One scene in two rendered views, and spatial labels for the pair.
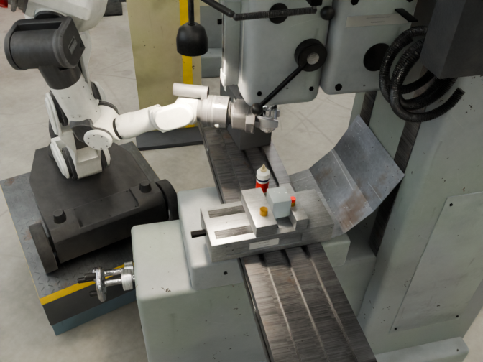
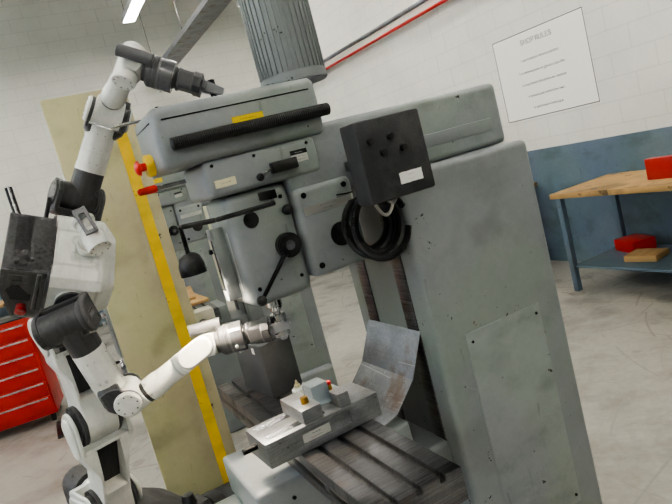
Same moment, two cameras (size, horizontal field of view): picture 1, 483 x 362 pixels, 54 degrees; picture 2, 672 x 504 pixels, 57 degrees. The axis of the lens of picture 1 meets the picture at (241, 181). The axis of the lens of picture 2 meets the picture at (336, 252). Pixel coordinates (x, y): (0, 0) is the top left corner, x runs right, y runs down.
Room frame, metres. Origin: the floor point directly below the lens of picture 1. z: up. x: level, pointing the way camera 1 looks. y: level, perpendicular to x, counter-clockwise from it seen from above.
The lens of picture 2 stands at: (-0.72, 0.02, 1.65)
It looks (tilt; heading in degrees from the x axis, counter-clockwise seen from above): 8 degrees down; 350
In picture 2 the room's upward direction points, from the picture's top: 15 degrees counter-clockwise
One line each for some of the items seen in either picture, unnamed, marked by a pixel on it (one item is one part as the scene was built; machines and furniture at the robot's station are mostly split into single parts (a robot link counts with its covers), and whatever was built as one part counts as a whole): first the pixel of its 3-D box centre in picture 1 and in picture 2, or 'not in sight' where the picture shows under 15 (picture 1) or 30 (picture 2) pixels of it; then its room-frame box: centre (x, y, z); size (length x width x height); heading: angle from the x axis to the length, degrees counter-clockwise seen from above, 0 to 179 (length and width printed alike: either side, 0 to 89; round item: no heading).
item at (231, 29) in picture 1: (230, 42); (224, 264); (1.07, 0.04, 1.45); 0.04 x 0.04 x 0.21; 15
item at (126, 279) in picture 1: (111, 281); not in sight; (0.97, 0.42, 0.63); 0.16 x 0.12 x 0.12; 105
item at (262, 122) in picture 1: (266, 123); (279, 327); (1.07, -0.06, 1.22); 0.06 x 0.02 x 0.03; 83
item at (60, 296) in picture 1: (100, 235); not in sight; (1.56, 0.67, 0.20); 0.78 x 0.68 x 0.40; 33
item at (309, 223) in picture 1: (266, 218); (312, 415); (0.94, -0.07, 0.98); 0.35 x 0.15 x 0.11; 107
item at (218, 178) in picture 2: not in sight; (250, 170); (1.11, -0.11, 1.68); 0.34 x 0.24 x 0.10; 105
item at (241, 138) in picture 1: (245, 108); (266, 360); (1.45, 0.00, 1.03); 0.22 x 0.12 x 0.20; 22
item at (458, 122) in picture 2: not in sight; (384, 142); (1.23, -0.55, 1.66); 0.80 x 0.23 x 0.20; 105
